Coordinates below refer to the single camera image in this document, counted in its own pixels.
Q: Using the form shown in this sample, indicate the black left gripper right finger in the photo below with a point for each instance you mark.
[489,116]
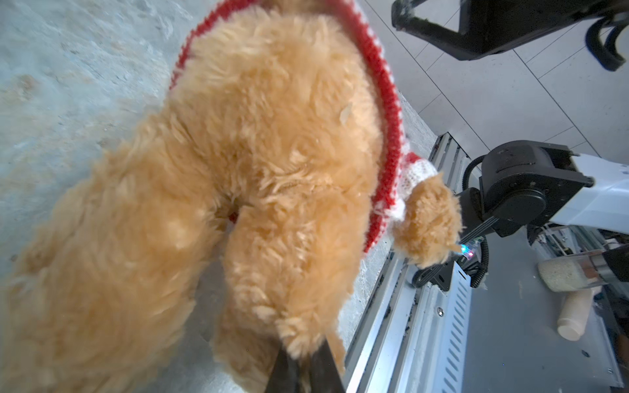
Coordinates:
[324,376]

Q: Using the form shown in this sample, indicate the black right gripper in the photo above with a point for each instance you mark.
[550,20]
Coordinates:
[488,27]

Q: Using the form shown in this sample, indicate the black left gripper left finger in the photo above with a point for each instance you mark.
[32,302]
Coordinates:
[285,375]

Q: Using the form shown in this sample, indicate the red white striped knit sweater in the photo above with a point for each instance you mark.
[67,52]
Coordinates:
[293,110]

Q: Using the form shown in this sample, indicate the tan plush teddy bear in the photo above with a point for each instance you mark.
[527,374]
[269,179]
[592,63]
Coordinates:
[99,299]

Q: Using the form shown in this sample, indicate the white ventilation grille strip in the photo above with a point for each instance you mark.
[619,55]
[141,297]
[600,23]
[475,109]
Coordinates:
[451,348]

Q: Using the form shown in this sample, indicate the right circuit board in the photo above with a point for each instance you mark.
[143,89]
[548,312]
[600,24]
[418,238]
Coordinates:
[469,251]

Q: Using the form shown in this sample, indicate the clear plastic bottle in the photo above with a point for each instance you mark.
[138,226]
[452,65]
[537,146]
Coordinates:
[586,270]

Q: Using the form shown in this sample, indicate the beige cylindrical object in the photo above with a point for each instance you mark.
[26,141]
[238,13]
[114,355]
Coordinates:
[574,315]

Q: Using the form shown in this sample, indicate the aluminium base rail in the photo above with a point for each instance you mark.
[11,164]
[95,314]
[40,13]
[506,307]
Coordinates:
[392,323]

